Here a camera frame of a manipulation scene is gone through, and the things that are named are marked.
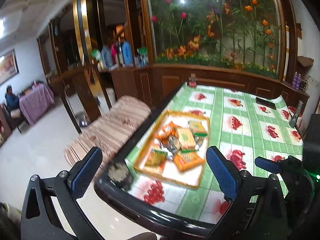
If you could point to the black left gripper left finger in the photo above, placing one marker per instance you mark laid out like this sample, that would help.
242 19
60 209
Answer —
39 219

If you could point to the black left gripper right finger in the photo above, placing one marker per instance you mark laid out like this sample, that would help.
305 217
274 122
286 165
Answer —
256 205

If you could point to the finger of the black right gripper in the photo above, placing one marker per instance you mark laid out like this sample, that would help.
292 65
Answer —
268 165

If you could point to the orange cheese biscuit packet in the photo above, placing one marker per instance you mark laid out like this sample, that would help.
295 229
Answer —
187 161

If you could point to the clear yellow cracker packet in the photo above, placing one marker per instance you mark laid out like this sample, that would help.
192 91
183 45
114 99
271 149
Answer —
186 138
197 128

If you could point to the large silver foil snack packet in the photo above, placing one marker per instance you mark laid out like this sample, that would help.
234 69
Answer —
171 146

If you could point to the dark green nougat cracker packet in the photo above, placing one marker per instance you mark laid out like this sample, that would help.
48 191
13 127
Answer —
156 158

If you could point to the orange chicken soda cracker packet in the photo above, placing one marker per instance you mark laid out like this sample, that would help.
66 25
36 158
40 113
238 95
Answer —
167 131

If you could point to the green fruit print tablecloth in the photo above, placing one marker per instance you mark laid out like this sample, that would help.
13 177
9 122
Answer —
241 129

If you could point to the black remote control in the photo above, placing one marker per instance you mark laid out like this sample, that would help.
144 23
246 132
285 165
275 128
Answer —
265 103

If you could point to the white tray with yellow rim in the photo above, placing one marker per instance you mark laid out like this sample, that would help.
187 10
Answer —
168 172

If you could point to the round dark ashtray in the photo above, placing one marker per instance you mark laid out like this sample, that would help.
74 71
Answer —
120 175

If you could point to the purple bottles on shelf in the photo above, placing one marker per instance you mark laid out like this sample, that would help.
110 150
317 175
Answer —
296 81

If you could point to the striped sofa cushion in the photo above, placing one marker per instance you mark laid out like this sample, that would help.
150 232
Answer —
109 132

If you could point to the purple cloth covered table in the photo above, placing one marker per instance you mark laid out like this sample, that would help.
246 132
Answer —
34 104

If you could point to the seated person in blue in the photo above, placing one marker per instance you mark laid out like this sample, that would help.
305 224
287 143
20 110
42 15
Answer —
13 104

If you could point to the small red jar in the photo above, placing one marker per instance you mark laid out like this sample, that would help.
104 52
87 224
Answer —
192 81

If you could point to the flower mural glass panel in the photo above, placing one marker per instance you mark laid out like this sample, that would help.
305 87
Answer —
236 34

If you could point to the blue plastic container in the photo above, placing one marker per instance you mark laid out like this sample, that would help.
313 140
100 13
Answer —
127 54

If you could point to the framed wall painting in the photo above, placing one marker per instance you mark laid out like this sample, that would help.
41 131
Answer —
8 66

